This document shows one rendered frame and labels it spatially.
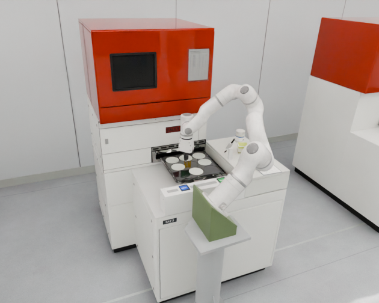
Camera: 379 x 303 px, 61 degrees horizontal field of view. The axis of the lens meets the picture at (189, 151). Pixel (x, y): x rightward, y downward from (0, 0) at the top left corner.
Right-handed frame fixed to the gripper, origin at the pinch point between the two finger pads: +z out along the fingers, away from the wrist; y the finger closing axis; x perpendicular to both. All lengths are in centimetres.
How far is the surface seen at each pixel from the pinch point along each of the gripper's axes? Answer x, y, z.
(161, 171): 0.9, -20.6, 17.6
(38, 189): 22, -192, 98
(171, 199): -41.0, 10.8, 6.9
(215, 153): 26.4, 11.8, 5.8
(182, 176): -9.3, 2.2, 9.9
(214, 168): 11.3, 17.3, 9.8
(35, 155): 35, -204, 65
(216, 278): -43, 44, 52
